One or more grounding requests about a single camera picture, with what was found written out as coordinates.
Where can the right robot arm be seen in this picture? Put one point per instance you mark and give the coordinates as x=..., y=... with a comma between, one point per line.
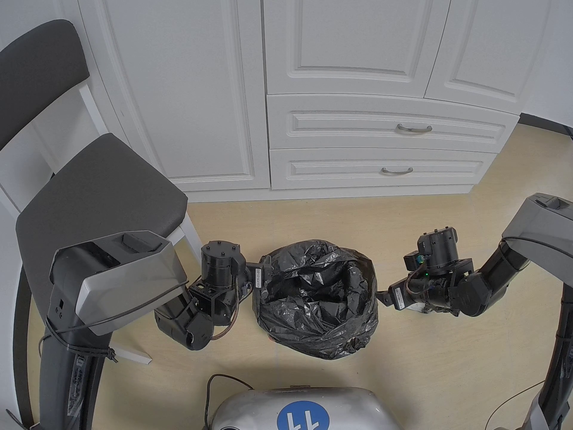
x=528, y=226

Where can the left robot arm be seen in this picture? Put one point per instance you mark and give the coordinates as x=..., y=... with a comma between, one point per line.
x=121, y=276

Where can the black plastic bag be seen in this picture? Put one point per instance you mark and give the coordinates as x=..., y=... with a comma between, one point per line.
x=313, y=320

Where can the white printed wrapper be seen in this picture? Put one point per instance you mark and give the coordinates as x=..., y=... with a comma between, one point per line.
x=421, y=309

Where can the white chair with grey seat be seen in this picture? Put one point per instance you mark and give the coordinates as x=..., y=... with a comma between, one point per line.
x=103, y=186

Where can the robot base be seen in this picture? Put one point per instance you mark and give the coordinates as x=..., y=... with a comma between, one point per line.
x=304, y=410

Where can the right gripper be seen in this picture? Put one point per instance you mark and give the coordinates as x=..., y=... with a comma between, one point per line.
x=416, y=296

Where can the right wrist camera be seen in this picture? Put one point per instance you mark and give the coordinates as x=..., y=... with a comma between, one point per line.
x=412, y=260

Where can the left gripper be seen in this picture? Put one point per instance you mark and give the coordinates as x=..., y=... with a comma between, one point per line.
x=258, y=277

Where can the white wardrobe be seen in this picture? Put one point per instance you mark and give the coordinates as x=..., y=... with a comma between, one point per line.
x=349, y=38

